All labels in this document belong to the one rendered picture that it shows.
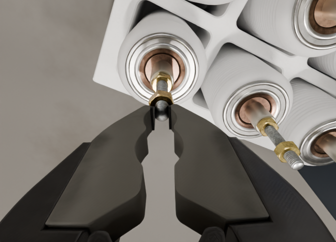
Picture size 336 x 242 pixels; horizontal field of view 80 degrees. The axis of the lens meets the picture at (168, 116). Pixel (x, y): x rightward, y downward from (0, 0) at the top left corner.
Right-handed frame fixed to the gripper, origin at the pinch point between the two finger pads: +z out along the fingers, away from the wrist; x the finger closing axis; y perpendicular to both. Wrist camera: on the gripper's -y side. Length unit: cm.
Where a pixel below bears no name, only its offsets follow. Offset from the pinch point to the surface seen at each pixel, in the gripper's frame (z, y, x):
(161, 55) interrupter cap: 9.3, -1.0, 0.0
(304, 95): 14.6, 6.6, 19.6
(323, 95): 13.6, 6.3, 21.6
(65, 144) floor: 34, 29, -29
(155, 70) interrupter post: 6.6, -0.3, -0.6
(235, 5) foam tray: 16.4, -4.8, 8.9
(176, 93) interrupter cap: 9.1, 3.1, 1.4
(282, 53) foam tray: 16.5, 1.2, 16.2
